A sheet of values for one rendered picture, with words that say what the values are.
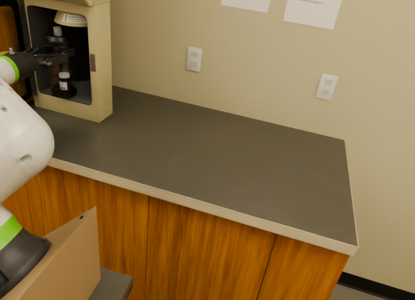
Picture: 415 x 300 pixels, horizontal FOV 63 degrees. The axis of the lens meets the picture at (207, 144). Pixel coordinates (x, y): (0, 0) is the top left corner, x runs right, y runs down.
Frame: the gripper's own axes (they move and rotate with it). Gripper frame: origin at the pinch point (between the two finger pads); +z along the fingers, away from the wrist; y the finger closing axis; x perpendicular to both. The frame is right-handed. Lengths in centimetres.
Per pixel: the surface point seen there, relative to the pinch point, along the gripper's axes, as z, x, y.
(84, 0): -4.2, -21.1, -15.8
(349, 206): -12, 29, -118
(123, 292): -68, 28, -64
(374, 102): 43, 10, -127
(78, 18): 4.3, -12.6, -6.8
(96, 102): 0.2, 18.5, -15.2
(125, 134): -3.1, 28.2, -29.8
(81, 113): 0.2, 25.4, -7.6
